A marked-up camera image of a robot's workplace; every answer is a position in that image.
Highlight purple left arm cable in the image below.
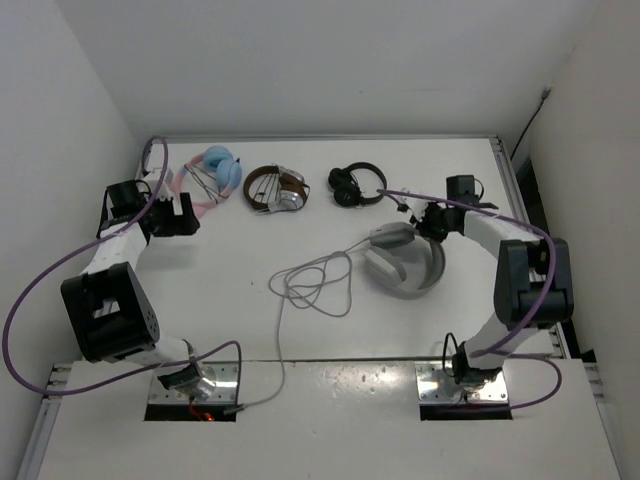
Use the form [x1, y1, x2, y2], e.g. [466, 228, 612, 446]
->
[2, 135, 244, 406]

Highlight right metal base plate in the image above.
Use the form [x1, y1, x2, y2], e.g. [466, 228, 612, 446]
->
[414, 360, 509, 406]

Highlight brown silver headphones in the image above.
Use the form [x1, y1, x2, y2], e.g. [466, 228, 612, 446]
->
[242, 164, 310, 214]

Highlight white grey over-ear headphones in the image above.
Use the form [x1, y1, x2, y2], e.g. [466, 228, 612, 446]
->
[363, 222, 446, 299]

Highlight black on-ear headphones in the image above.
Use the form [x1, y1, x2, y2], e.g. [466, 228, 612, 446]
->
[327, 162, 388, 208]

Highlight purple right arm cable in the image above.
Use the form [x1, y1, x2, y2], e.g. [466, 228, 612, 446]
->
[375, 188, 562, 414]

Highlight metal base plate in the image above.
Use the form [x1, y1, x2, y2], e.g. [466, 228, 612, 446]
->
[148, 362, 240, 406]
[414, 360, 509, 406]

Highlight black wall cable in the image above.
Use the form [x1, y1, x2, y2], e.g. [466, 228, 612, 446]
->
[509, 87, 552, 166]

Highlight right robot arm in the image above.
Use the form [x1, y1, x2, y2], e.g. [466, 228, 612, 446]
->
[415, 174, 574, 385]

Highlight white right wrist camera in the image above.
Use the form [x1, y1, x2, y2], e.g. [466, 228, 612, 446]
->
[397, 187, 429, 223]

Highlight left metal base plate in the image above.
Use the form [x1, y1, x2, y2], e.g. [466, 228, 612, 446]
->
[148, 362, 240, 406]

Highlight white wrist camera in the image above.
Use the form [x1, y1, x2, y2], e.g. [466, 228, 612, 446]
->
[140, 164, 167, 183]
[397, 187, 429, 223]

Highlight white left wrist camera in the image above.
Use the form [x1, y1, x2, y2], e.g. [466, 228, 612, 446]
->
[140, 164, 167, 183]

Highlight pink blue cat-ear headphones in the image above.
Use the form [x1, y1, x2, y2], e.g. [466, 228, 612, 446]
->
[170, 145, 243, 218]

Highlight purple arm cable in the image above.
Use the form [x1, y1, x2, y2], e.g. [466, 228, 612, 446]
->
[2, 135, 244, 406]
[375, 188, 562, 414]

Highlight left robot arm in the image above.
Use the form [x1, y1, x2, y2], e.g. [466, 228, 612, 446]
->
[61, 180, 215, 400]

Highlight grey headphone cable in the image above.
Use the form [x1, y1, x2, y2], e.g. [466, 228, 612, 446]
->
[224, 234, 374, 415]

